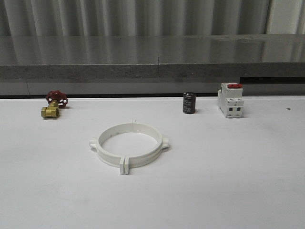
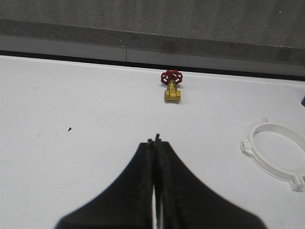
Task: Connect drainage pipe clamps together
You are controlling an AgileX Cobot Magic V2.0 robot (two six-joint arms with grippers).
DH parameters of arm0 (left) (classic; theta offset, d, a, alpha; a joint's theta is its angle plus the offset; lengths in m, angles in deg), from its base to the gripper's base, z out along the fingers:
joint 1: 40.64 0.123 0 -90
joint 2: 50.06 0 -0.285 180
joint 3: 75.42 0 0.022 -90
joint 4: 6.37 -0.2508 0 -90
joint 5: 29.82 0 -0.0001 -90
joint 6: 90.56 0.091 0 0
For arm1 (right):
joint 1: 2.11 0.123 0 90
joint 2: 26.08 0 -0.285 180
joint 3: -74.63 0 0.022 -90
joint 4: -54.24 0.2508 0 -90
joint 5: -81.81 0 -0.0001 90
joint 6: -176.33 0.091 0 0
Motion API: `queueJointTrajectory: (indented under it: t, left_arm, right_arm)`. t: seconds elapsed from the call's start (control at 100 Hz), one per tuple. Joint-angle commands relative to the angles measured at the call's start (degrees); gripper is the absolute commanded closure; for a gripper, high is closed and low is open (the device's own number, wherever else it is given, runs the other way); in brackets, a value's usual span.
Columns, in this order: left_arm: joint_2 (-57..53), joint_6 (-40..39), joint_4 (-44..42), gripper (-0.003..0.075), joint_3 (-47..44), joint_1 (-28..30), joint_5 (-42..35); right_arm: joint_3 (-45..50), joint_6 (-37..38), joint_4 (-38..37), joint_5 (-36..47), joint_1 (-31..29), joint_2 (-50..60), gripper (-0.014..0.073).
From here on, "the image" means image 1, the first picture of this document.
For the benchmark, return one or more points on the white half pipe clamp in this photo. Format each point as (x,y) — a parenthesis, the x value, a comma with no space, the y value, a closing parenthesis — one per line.
(107,156)

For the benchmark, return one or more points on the black cylindrical capacitor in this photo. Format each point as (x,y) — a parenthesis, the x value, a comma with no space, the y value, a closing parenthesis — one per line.
(189,101)

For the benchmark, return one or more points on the brass valve red handwheel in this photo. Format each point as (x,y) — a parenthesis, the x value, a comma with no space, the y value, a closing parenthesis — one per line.
(56,100)

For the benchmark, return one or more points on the grey stone counter ledge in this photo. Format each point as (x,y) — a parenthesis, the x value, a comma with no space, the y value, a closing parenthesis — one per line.
(112,66)

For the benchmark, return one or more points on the grey pleated curtain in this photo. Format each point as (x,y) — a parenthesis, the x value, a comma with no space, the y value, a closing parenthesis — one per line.
(150,17)

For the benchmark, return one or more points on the white circuit breaker red switch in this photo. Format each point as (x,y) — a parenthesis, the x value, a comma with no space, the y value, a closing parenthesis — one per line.
(230,100)

